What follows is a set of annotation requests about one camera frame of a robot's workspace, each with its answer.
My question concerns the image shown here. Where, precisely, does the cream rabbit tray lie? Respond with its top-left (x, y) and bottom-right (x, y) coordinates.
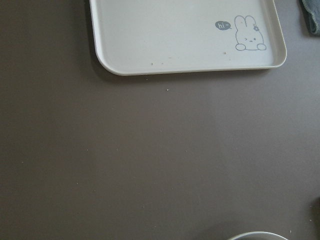
top-left (89, 0), bottom-right (287, 76)

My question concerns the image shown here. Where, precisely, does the white round plate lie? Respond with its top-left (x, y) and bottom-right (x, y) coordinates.
top-left (228, 231), bottom-right (288, 240)

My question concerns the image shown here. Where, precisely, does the grey folded cloth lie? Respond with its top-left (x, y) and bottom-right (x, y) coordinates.
top-left (300, 0), bottom-right (320, 37)

